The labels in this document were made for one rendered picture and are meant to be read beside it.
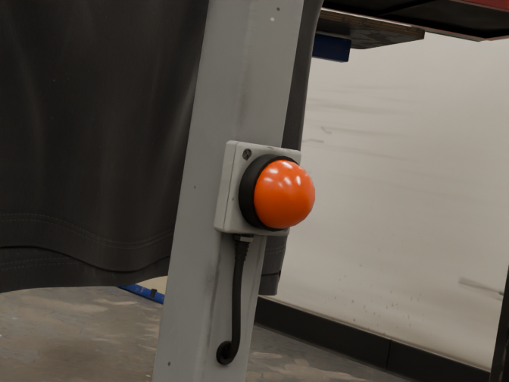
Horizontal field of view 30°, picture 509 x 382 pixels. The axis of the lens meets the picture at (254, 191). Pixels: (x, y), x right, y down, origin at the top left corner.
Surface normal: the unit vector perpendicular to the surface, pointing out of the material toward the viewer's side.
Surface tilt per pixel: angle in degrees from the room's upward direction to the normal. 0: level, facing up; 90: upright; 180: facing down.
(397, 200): 90
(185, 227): 90
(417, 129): 90
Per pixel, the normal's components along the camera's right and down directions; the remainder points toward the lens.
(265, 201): -0.39, 0.14
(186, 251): -0.72, -0.07
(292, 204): 0.21, 0.25
